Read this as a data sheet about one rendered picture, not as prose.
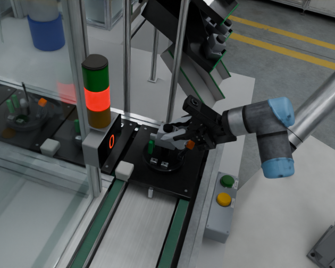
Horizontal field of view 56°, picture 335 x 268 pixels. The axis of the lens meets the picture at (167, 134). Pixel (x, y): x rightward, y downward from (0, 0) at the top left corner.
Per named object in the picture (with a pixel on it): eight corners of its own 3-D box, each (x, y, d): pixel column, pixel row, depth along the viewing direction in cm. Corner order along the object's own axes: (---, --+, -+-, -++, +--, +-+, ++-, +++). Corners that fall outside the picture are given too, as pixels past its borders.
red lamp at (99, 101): (114, 99, 67) (113, 81, 64) (103, 114, 64) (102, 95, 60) (92, 93, 68) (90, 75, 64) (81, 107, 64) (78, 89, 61)
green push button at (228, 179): (233, 180, 100) (235, 176, 99) (232, 190, 97) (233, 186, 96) (221, 176, 101) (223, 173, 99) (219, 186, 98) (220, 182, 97)
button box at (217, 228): (234, 187, 105) (240, 176, 100) (224, 244, 90) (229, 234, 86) (214, 181, 106) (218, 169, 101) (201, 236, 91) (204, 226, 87)
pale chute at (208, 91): (216, 101, 122) (225, 97, 118) (203, 120, 113) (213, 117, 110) (176, 39, 112) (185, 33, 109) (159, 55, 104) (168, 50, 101)
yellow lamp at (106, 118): (114, 116, 71) (114, 100, 67) (105, 131, 67) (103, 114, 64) (94, 110, 72) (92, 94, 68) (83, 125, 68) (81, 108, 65)
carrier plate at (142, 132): (206, 145, 110) (207, 141, 108) (189, 201, 93) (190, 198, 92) (141, 127, 113) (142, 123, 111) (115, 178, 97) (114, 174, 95)
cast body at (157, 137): (177, 140, 98) (180, 124, 93) (174, 150, 95) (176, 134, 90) (152, 133, 99) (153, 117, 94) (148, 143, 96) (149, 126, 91)
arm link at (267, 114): (292, 128, 72) (284, 92, 72) (245, 137, 78) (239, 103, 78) (298, 128, 78) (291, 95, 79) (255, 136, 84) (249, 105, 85)
